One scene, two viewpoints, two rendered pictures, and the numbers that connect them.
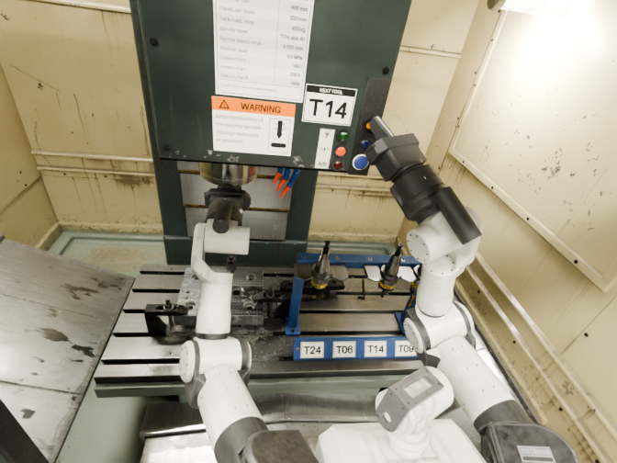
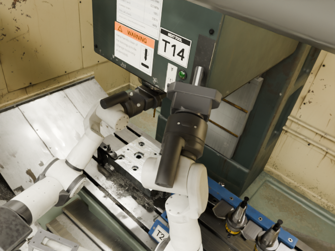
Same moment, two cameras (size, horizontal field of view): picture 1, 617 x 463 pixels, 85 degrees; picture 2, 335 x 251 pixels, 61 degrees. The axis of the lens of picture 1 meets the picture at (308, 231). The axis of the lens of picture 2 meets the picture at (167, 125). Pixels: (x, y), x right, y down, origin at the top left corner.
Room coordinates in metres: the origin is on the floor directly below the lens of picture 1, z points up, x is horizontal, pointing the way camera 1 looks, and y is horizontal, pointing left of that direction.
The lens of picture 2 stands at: (0.22, -0.51, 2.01)
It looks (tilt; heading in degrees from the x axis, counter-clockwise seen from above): 38 degrees down; 47
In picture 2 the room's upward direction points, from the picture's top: 9 degrees clockwise
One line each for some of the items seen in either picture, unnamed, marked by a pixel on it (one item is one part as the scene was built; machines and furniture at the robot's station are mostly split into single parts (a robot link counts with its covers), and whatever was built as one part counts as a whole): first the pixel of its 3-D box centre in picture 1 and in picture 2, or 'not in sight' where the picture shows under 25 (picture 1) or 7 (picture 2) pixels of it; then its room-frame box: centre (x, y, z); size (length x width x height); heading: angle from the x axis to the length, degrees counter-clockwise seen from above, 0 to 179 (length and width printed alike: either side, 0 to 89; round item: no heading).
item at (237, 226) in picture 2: (390, 273); (236, 219); (0.81, -0.27, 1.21); 0.06 x 0.06 x 0.03
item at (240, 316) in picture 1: (222, 295); (145, 164); (0.84, 0.27, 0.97); 0.29 x 0.23 x 0.05; 101
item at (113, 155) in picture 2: (167, 314); (107, 154); (0.71, 0.41, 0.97); 0.13 x 0.03 x 0.15; 101
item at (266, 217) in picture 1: (238, 190); (207, 103); (1.27, 0.33, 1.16); 0.48 x 0.05 x 0.51; 101
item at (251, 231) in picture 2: (406, 274); (251, 230); (0.82, -0.33, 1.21); 0.07 x 0.05 x 0.01; 11
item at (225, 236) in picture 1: (226, 229); (117, 109); (0.63, 0.19, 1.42); 0.11 x 0.11 x 0.11; 12
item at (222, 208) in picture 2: (373, 273); (222, 209); (0.80, -0.22, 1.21); 0.07 x 0.05 x 0.01; 11
